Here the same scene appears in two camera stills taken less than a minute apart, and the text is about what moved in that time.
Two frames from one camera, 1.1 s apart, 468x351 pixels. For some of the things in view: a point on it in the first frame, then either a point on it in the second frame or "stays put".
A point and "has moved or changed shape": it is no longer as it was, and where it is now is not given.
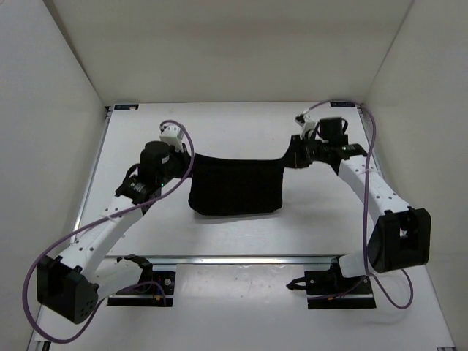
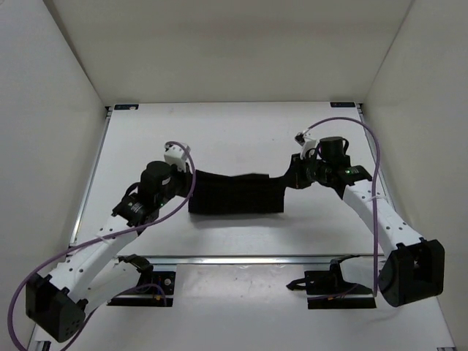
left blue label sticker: x=134 y=107 stays put
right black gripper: x=298 y=160 -> x=296 y=171
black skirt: x=222 y=186 has moved or changed shape
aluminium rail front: x=240 y=260 stays put
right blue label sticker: x=342 y=104 stays put
